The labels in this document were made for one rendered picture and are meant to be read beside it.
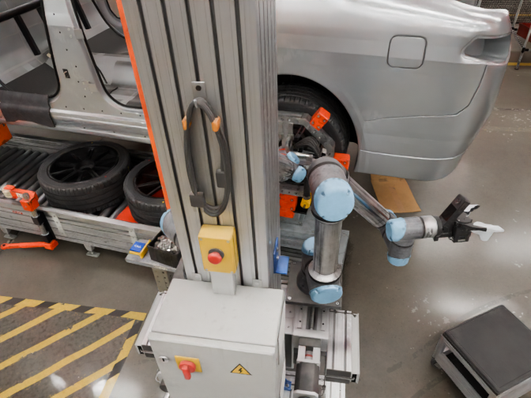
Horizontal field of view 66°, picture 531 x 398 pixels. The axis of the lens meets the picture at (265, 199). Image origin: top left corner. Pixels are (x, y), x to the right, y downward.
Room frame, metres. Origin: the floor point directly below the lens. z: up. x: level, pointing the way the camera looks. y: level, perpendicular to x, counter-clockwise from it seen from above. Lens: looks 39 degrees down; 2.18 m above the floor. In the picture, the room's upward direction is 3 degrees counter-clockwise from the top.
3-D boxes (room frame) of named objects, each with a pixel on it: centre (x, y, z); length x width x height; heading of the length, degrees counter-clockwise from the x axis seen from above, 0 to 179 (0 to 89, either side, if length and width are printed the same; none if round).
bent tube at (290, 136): (1.89, -0.19, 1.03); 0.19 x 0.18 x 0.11; 162
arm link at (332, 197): (0.98, -0.20, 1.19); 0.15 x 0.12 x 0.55; 4
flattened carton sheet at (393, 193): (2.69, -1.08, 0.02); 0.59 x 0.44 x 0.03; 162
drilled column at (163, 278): (1.67, 0.62, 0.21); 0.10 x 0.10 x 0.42; 72
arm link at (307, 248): (1.11, -0.19, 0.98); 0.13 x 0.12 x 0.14; 4
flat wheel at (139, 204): (2.37, 0.66, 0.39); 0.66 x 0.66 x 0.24
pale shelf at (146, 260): (1.66, 0.60, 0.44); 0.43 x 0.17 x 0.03; 72
